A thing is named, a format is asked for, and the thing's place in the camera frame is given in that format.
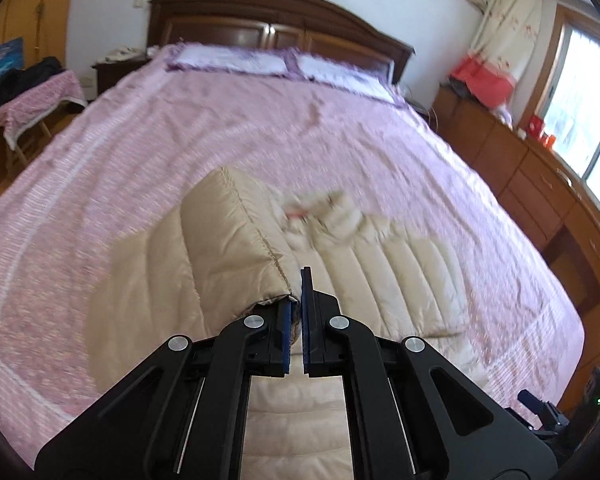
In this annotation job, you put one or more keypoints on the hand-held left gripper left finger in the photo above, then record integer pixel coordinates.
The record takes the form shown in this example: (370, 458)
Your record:
(283, 332)

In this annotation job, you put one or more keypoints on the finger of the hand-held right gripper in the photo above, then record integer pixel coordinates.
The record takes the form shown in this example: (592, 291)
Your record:
(530, 400)

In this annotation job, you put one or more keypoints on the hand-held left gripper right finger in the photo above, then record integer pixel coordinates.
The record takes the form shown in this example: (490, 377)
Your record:
(307, 320)

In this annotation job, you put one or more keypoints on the beige quilted down jacket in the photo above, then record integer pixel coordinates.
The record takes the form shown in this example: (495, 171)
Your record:
(220, 240)

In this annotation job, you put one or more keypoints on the bed with pink bedspread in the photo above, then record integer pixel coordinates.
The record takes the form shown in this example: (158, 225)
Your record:
(230, 125)

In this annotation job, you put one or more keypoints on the brown wooden dresser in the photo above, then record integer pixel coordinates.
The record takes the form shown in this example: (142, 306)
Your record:
(520, 160)

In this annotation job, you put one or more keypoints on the white purple-trimmed pillow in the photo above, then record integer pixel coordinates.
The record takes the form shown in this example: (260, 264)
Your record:
(345, 77)
(230, 60)

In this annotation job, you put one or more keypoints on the small orange container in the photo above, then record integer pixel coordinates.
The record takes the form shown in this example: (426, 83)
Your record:
(547, 140)

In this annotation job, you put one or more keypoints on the red box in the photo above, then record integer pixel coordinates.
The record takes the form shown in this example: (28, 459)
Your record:
(536, 125)

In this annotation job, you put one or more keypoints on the red cloth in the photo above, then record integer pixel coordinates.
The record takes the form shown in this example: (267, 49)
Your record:
(482, 80)

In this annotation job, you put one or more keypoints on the dark wooden headboard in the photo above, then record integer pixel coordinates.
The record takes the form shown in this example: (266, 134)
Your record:
(280, 15)

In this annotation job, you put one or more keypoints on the dark wooden nightstand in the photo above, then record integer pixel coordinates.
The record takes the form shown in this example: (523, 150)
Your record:
(112, 74)

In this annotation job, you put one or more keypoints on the window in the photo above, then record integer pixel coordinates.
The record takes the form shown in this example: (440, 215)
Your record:
(585, 90)

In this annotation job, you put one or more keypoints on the floral curtain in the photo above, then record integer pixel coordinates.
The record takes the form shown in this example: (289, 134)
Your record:
(510, 20)

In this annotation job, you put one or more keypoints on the black bag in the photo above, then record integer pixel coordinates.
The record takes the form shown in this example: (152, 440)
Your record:
(15, 85)

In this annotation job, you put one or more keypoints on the blue picture book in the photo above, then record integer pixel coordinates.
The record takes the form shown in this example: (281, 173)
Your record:
(0, 57)

